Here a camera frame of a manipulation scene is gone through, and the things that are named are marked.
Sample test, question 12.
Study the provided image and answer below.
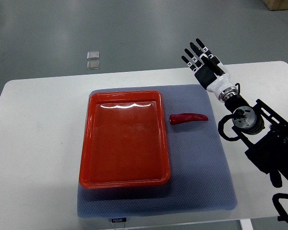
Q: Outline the blue-grey textured mat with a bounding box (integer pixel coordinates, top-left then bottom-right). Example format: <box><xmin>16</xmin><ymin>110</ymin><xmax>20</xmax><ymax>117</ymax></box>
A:
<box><xmin>77</xmin><ymin>84</ymin><xmax>238</xmax><ymax>219</ymax></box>

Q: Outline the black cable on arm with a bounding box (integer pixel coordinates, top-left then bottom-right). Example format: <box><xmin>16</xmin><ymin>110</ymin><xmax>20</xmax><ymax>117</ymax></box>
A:
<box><xmin>217</xmin><ymin>114</ymin><xmax>241</xmax><ymax>141</ymax></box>

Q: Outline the upper metal floor plate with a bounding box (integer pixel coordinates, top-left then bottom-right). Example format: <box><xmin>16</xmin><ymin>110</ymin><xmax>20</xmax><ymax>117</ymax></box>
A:
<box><xmin>87</xmin><ymin>51</ymin><xmax>99</xmax><ymax>60</ymax></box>

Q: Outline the red chili pepper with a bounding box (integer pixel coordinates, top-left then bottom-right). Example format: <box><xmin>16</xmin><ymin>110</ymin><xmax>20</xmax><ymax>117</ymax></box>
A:
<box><xmin>169</xmin><ymin>113</ymin><xmax>209</xmax><ymax>125</ymax></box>

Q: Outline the black mat label tag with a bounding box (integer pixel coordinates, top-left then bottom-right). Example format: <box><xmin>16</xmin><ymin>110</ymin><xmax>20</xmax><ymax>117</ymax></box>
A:
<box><xmin>111</xmin><ymin>217</ymin><xmax>127</xmax><ymax>223</ymax></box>

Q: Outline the cardboard box corner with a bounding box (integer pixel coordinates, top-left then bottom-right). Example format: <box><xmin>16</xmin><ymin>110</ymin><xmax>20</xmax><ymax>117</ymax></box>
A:
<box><xmin>263</xmin><ymin>0</ymin><xmax>288</xmax><ymax>11</ymax></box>

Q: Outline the red plastic tray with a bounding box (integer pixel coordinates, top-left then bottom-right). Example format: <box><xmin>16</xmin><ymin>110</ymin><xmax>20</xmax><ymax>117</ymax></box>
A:
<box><xmin>79</xmin><ymin>91</ymin><xmax>171</xmax><ymax>189</ymax></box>

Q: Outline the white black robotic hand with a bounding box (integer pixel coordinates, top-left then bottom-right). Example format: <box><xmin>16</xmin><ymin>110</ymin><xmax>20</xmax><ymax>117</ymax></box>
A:
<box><xmin>181</xmin><ymin>38</ymin><xmax>238</xmax><ymax>103</ymax></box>

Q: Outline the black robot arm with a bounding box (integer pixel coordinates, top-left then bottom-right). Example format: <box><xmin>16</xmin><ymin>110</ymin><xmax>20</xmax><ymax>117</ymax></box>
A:
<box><xmin>181</xmin><ymin>39</ymin><xmax>288</xmax><ymax>224</ymax></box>

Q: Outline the white table leg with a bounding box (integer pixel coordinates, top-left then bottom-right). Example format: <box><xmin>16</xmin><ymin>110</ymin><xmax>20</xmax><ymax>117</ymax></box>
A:
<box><xmin>240</xmin><ymin>219</ymin><xmax>254</xmax><ymax>230</ymax></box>

